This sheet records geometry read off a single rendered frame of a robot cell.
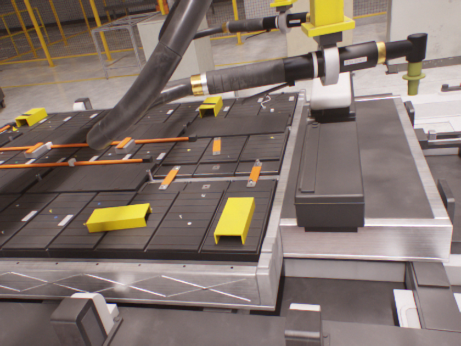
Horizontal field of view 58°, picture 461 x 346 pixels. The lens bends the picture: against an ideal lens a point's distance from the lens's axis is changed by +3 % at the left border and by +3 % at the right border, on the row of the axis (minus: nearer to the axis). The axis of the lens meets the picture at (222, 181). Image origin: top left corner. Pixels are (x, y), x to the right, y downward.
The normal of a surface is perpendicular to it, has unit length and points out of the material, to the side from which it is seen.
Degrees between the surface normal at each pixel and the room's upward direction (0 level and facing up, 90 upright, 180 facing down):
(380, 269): 90
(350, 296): 0
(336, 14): 90
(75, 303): 0
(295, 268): 90
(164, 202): 0
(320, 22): 90
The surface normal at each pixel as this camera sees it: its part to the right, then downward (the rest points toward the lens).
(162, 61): 0.07, 0.37
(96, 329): 0.96, -0.03
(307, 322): -0.17, -0.86
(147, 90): -0.07, 0.55
